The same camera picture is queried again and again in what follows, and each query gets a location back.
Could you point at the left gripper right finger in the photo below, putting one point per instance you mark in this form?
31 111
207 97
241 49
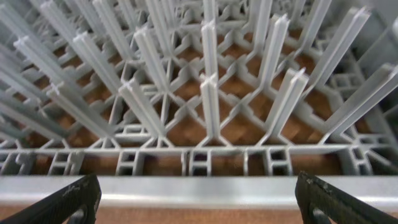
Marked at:
321 202

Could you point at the grey dishwasher rack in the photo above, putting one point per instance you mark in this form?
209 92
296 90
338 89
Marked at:
196 104

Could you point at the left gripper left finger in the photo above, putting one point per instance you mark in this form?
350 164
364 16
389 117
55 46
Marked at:
78 202

